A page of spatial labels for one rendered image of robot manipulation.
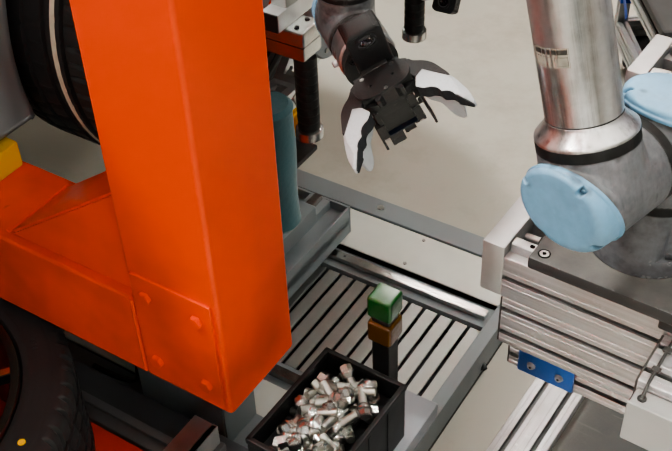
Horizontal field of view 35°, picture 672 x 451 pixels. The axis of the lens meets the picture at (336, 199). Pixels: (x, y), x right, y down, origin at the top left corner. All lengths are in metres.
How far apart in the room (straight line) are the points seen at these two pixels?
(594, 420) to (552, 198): 0.88
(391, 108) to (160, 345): 0.53
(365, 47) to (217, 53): 0.17
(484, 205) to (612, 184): 1.57
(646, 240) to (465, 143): 1.62
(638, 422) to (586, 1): 0.53
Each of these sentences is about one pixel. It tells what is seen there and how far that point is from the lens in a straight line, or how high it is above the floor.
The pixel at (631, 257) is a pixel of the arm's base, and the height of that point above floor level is 0.85.
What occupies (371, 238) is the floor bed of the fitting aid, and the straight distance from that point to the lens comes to 2.50.
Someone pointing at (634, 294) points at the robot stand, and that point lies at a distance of 1.35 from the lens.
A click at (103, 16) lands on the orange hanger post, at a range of 1.24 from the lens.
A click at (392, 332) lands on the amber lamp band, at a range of 1.57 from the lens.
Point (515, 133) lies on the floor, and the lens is 2.97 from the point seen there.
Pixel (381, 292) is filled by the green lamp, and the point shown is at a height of 0.66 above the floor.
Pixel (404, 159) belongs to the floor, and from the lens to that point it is 2.86.
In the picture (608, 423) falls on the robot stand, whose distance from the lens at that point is 2.00.
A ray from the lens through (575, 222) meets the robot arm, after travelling 1.18.
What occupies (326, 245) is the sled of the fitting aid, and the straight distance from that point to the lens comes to 2.41.
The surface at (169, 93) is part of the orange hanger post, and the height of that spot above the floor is 1.08.
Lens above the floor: 1.75
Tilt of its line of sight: 40 degrees down
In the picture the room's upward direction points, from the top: 2 degrees counter-clockwise
